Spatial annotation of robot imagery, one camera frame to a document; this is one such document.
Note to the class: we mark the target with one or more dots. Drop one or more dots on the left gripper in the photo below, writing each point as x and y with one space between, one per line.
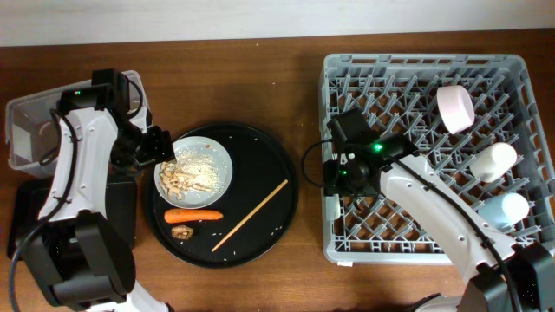
161 150

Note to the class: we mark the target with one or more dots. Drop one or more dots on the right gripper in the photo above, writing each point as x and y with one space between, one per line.
332 182

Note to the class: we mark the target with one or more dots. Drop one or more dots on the food scraps rice and pasta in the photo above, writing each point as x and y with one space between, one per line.
192 171

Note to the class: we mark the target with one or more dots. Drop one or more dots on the grey plate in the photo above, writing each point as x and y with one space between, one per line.
196 200

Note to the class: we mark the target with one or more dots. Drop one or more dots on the orange carrot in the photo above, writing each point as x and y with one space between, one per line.
176 216

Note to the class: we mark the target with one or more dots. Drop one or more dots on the brown walnut piece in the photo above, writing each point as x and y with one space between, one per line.
182 232

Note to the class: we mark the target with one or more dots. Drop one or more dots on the pink-white bowl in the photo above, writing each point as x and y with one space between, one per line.
456 108

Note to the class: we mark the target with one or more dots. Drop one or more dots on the white cup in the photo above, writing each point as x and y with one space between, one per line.
493 162

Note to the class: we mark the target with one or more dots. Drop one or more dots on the light blue cup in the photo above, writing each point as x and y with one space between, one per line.
504 210

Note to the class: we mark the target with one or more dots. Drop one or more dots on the white plastic fork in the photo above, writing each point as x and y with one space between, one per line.
335 207

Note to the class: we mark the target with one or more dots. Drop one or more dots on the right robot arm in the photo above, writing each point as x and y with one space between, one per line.
499 275

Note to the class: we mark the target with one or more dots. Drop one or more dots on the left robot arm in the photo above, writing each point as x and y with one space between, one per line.
76 257

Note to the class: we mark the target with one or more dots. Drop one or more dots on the clear plastic waste bin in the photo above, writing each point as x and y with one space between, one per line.
30 133

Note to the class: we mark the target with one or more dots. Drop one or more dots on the grey dishwasher rack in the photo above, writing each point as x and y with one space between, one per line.
397 94

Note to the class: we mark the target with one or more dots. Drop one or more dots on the wooden chopstick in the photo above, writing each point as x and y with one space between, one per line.
250 214

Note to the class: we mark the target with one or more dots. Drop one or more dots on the round black serving tray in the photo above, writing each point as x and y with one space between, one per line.
259 165

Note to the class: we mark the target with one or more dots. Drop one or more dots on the black rectangular tray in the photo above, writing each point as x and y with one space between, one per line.
121 200

